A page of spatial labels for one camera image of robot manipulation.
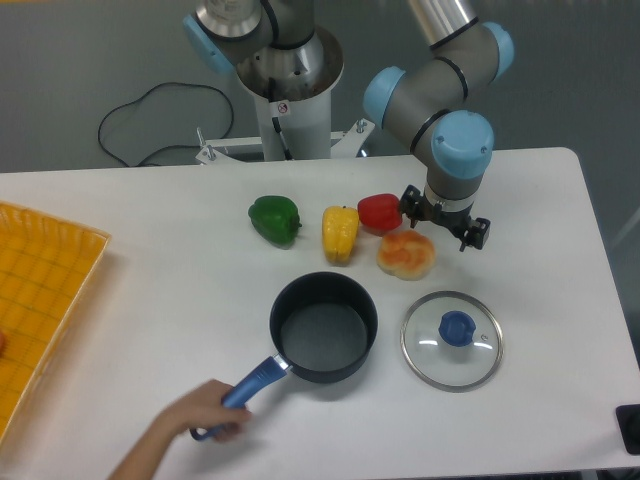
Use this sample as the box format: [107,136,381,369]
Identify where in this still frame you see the person's hand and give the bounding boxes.
[156,380,252,442]

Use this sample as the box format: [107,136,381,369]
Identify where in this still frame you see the round golden bread roll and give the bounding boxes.
[376,229,436,281]

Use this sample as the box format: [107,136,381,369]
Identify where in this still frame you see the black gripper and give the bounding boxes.
[398,185,491,252]

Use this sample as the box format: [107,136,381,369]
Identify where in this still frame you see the glass lid blue knob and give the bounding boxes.
[400,290,504,393]

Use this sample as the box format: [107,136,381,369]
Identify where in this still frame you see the black cable on floor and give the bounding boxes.
[97,82,235,168]

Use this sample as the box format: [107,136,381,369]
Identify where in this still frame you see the yellow bell pepper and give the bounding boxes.
[322,206,359,264]

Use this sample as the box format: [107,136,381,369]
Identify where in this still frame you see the green bell pepper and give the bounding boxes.
[248,195,301,247]

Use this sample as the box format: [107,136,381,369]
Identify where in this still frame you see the red bell pepper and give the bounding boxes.
[357,193,403,233]

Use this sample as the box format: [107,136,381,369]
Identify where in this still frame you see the dark saucepan blue handle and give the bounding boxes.
[217,271,379,410]

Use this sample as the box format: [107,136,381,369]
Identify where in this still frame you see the yellow woven basket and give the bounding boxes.
[1,201,111,438]

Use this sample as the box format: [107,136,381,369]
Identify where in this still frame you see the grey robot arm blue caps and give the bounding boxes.
[183,1,514,249]

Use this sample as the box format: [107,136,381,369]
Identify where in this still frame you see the black object at table corner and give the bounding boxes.
[615,404,640,455]

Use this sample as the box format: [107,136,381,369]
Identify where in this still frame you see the person's forearm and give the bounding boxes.
[108,416,175,480]

